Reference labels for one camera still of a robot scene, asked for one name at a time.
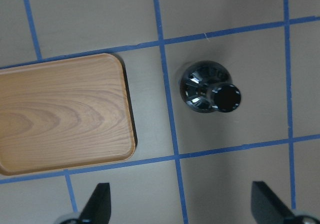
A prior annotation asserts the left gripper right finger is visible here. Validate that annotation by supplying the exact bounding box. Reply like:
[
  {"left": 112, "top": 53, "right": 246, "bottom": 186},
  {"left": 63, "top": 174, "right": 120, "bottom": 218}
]
[{"left": 250, "top": 181, "right": 295, "bottom": 224}]

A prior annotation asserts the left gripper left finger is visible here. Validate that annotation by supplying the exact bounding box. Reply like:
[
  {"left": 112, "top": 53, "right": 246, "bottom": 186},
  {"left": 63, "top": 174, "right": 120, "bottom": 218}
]
[{"left": 79, "top": 183, "right": 111, "bottom": 224}]

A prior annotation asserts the dark wine bottle carried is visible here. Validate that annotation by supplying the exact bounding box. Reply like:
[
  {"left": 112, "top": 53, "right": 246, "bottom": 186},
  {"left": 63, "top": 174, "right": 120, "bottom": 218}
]
[{"left": 179, "top": 60, "right": 242, "bottom": 113}]

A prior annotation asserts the wooden tray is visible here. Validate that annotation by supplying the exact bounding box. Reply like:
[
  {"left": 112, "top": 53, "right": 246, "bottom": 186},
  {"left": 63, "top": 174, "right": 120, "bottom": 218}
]
[{"left": 0, "top": 53, "right": 137, "bottom": 176}]

